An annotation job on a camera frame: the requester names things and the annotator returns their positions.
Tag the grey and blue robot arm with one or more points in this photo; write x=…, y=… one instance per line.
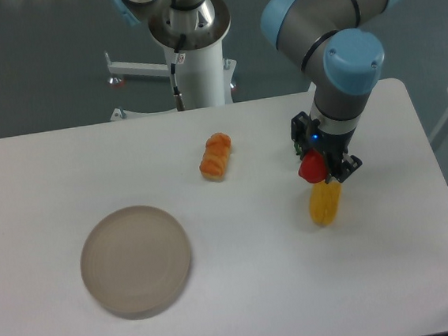
x=322, y=37

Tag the beige round plate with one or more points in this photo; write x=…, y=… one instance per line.
x=136, y=261

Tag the yellow toy pepper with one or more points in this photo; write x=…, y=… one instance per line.
x=324, y=202

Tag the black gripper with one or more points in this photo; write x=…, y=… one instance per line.
x=340, y=164

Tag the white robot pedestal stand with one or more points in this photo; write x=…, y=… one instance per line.
x=199, y=74

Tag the orange toy bread roll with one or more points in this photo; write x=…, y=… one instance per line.
x=215, y=159

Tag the red toy pepper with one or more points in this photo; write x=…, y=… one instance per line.
x=312, y=167

